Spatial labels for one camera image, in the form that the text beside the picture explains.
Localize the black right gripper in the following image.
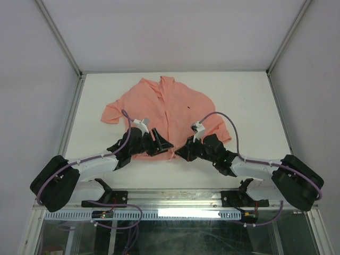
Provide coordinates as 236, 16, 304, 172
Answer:
174, 135, 217, 164

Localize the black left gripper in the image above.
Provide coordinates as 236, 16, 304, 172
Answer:
130, 128, 173, 157

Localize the peach pink zip jacket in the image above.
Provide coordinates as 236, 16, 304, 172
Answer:
101, 76, 232, 161

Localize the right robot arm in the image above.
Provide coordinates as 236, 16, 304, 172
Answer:
175, 134, 324, 211

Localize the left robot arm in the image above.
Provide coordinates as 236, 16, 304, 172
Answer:
30, 127, 174, 213

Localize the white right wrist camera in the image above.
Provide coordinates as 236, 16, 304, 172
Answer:
191, 121, 206, 142

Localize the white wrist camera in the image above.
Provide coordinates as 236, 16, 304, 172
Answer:
133, 118, 149, 135
191, 121, 206, 142

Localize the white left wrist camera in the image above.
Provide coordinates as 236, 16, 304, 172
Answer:
133, 118, 149, 135

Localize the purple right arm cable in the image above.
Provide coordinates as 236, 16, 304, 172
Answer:
198, 110, 325, 201

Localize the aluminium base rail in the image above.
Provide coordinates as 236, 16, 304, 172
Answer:
81, 189, 269, 208

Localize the white slotted cable duct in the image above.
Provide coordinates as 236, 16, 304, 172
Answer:
45, 209, 242, 221

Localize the aluminium enclosure frame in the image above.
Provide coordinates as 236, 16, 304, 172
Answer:
18, 0, 340, 255

